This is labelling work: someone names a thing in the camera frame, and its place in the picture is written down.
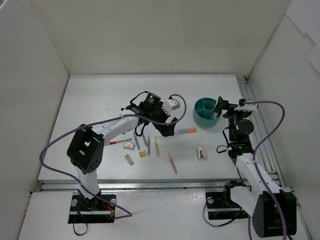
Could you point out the yellow slim highlighter pen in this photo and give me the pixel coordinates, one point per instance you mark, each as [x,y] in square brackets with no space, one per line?
[156,146]

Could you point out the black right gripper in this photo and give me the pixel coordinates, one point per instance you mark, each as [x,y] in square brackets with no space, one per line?
[227,107]

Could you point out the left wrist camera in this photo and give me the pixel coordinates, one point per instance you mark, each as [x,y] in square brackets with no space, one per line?
[170,105]

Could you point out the yellow eraser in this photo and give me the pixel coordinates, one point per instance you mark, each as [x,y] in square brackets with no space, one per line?
[143,154]

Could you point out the orange slim highlighter pen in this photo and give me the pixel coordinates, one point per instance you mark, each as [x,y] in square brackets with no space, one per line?
[172,164]

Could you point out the red gel pen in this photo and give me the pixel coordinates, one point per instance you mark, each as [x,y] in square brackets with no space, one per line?
[118,141]

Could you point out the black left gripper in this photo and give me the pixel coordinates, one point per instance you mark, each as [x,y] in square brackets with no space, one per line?
[163,120]

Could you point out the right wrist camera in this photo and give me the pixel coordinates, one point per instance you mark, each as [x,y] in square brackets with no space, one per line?
[247,105]

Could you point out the aluminium right rail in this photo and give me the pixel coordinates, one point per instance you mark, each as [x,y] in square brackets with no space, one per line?
[265,154]

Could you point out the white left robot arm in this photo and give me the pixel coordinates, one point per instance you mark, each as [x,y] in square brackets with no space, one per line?
[87,145]

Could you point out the blue slim highlighter pen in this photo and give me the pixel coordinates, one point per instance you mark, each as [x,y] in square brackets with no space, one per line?
[137,142]

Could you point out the dirty white eraser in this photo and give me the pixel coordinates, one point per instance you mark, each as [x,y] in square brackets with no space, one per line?
[129,160]

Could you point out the fat yellow highlighter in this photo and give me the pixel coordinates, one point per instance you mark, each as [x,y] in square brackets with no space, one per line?
[215,111]

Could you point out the orange capped clear highlighter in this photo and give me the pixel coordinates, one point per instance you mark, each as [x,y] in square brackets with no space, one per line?
[187,130]

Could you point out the purple slim highlighter pen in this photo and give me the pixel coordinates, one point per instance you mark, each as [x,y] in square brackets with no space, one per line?
[148,145]

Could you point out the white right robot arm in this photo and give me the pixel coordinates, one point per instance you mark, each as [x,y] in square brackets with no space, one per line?
[271,208]

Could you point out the small white pink stapler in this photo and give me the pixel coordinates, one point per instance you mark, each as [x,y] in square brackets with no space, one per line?
[201,153]

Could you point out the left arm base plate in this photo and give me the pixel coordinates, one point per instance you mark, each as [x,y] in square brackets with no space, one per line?
[93,211]

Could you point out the teal round desk organizer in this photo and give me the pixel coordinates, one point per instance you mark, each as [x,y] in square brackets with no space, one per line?
[203,112]

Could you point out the aluminium rail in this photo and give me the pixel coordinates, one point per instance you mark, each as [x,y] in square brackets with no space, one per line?
[265,154]
[56,186]

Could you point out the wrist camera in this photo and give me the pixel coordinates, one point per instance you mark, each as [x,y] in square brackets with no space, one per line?
[247,105]
[170,105]

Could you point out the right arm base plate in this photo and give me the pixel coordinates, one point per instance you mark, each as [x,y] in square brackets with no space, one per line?
[218,209]

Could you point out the green slim highlighter pen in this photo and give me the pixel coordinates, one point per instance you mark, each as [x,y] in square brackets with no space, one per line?
[144,140]

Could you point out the aluminium front rail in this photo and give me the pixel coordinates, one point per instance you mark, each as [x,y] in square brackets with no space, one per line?
[56,186]

